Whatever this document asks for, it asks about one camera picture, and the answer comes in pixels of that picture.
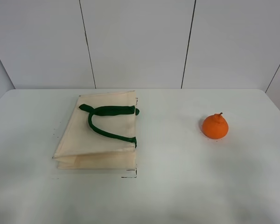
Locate white linen bag green handles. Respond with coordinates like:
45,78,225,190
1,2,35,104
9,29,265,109
53,91,139,170

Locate orange with stem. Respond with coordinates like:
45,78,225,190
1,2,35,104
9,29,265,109
202,112,229,140

